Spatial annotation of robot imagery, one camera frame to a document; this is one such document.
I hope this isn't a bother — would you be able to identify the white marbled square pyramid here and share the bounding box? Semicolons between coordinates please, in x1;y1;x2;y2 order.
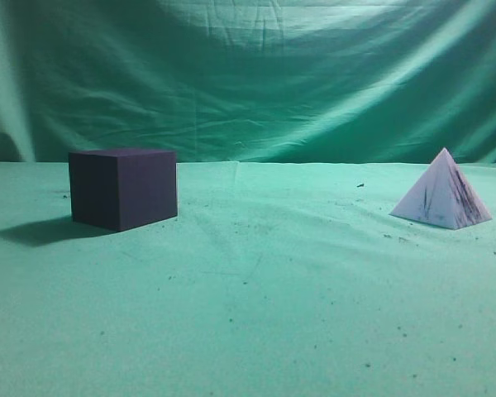
390;148;492;230

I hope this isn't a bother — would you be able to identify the dark purple cube block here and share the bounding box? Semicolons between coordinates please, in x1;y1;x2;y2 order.
68;148;179;232

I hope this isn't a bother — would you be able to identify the green table cloth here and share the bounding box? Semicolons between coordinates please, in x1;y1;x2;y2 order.
0;162;496;396

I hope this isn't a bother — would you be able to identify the green backdrop cloth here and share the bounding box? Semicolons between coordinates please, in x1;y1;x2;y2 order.
0;1;496;163

